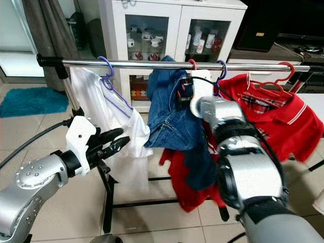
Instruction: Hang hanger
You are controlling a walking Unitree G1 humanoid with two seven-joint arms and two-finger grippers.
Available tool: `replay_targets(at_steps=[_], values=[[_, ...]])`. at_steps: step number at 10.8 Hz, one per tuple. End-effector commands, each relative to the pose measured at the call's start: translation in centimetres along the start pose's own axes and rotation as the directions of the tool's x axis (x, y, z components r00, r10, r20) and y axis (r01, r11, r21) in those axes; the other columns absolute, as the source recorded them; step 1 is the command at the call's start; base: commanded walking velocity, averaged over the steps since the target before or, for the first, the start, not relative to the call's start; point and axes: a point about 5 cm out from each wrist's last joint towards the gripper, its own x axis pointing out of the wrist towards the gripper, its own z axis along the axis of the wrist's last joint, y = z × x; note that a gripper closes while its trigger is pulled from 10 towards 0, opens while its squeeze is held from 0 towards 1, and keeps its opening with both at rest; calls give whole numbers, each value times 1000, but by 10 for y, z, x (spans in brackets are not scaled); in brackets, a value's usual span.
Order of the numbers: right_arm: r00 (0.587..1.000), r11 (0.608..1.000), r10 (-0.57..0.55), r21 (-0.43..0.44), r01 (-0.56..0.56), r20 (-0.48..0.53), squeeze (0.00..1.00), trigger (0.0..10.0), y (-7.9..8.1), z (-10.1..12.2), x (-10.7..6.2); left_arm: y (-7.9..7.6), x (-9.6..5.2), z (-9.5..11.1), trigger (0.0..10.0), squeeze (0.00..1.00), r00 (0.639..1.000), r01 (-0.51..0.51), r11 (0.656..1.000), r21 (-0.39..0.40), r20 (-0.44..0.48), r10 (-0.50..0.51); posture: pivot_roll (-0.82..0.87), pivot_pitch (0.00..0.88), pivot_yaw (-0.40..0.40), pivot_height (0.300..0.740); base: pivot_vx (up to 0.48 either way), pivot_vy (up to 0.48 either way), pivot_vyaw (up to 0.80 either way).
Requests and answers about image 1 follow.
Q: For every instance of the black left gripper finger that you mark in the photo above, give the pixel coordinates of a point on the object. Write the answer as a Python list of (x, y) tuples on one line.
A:
[(111, 135), (116, 147)]

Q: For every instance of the blue denim jeans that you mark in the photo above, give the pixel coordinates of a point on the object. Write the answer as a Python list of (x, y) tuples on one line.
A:
[(169, 126)]

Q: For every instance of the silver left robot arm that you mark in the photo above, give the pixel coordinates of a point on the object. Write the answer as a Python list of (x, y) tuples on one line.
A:
[(30, 202)]

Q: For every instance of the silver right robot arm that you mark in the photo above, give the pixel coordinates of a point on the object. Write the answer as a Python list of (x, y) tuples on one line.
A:
[(253, 177)]

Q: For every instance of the purple plastic hanger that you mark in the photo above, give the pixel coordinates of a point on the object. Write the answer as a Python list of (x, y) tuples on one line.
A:
[(108, 76), (224, 68)]

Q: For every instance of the white thin shirt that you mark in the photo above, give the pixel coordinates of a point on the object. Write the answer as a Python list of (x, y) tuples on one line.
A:
[(91, 96)]

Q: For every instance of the white glass door cabinet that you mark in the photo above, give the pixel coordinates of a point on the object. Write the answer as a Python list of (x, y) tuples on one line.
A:
[(182, 12)]

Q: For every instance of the teal floor mat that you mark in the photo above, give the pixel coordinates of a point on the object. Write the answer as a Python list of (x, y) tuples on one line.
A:
[(25, 104)]

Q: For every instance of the red t-shirt white print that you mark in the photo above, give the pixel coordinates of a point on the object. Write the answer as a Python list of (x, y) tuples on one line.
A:
[(187, 197)]

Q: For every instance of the silver black robot leg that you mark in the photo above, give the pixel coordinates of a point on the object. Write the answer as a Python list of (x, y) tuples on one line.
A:
[(105, 239)]

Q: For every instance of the red polo shirt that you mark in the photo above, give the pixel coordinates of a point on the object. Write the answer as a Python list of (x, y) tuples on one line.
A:
[(283, 121)]

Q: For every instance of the grey curtain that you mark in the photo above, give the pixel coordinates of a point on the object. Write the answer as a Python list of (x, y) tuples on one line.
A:
[(48, 35)]

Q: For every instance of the black television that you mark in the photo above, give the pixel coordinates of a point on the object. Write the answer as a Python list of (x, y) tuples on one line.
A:
[(283, 20)]

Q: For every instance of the white framed glass door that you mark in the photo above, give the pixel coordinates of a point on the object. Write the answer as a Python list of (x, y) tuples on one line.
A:
[(10, 30)]

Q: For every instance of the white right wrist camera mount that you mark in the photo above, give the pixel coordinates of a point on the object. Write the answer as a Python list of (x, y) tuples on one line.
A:
[(202, 93)]

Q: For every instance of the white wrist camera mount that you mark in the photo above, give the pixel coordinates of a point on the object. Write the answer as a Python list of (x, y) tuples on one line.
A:
[(202, 93), (81, 139)]

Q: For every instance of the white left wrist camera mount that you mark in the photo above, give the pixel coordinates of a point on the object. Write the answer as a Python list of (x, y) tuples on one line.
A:
[(81, 139)]

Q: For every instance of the chrome clothes rack black frame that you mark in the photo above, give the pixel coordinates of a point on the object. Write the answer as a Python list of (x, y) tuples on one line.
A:
[(147, 64)]

